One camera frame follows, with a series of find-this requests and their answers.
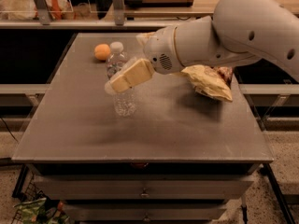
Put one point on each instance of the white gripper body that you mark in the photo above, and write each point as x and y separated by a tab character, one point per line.
159	49

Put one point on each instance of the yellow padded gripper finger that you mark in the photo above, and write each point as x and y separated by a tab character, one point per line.
133	73
143	38

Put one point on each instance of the clear plastic water bottle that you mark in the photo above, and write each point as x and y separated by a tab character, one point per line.
123	96

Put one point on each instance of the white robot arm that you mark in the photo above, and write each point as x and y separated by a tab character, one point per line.
240	32

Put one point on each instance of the orange fruit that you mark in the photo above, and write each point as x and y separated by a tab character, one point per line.
102	52

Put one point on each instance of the yellow brown chip bag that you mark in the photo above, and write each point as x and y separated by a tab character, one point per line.
213	82

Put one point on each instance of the grey table with drawers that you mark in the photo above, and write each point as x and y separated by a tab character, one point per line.
179	159

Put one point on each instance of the white plastic bag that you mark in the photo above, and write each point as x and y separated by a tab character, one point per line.
26	9

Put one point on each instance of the green snack bag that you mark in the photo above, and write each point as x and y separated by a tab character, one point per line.
35	212

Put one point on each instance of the metal shelf rail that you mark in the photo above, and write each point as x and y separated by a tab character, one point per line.
118	16

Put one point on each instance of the black wire basket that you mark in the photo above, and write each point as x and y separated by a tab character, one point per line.
31	193

